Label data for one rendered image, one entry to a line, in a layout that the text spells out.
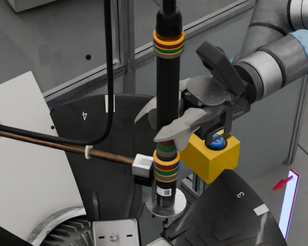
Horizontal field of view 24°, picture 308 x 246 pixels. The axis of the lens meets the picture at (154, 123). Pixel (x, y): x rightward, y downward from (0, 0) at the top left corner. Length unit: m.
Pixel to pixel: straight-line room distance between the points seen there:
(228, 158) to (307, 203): 1.34
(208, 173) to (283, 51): 0.59
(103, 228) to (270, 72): 0.42
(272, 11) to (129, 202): 0.43
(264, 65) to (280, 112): 1.70
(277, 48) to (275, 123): 1.69
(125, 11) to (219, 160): 0.51
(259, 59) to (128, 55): 0.93
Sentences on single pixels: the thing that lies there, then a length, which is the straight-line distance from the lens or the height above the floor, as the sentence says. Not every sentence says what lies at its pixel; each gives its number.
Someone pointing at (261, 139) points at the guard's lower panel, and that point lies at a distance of 2.87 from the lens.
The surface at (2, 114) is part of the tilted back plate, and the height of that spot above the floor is 1.32.
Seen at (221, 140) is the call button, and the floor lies 1.08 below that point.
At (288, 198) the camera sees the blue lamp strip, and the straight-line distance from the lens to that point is 1.58.
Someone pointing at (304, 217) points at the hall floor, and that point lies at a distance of 3.00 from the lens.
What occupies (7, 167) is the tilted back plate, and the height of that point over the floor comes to 1.24.
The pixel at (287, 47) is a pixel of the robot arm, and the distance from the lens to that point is 1.21.
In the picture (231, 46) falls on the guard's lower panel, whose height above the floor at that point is 0.85.
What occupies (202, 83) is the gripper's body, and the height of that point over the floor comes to 1.56.
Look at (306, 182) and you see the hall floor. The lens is 3.13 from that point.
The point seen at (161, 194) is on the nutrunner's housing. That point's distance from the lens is 1.19.
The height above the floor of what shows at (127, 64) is 1.00.
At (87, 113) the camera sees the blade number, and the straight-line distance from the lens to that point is 1.31.
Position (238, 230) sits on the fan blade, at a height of 1.17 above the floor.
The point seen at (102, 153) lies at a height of 1.44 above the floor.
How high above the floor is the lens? 2.29
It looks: 44 degrees down
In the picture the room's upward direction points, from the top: straight up
